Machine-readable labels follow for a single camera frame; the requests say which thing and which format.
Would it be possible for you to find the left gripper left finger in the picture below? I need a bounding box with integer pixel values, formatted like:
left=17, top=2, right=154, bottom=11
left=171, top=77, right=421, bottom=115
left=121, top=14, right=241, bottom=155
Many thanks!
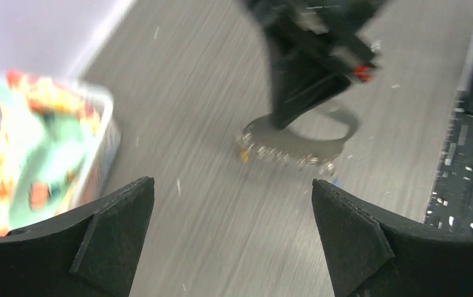
left=0, top=176, right=154, bottom=296

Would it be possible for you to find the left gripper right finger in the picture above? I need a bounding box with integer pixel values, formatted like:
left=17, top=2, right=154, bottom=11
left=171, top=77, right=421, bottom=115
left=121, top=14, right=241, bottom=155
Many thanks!
left=311, top=179, right=473, bottom=296

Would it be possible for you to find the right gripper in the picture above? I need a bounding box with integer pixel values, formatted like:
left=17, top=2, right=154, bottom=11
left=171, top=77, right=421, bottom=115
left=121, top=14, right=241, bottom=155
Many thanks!
left=242, top=1, right=387, bottom=130

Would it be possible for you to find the metal key organizer plate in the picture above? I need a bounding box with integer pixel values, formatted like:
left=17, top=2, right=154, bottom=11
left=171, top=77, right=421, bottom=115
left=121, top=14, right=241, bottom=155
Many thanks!
left=235, top=100, right=361, bottom=178

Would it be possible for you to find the yellow tagged key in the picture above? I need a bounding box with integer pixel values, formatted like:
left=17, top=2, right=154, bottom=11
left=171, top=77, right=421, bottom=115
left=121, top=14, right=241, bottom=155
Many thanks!
left=239, top=148, right=250, bottom=163

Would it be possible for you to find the blue tagged key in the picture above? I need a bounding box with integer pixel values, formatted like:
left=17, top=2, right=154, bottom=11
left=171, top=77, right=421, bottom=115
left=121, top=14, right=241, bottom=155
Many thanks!
left=331, top=176, right=341, bottom=187

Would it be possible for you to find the white plastic basket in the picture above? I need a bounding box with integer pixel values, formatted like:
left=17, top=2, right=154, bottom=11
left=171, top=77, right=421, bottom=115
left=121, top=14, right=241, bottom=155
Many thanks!
left=0, top=75, right=121, bottom=236

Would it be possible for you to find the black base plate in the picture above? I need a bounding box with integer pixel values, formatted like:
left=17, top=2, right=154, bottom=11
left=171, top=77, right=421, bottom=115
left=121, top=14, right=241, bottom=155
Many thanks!
left=423, top=18, right=473, bottom=239

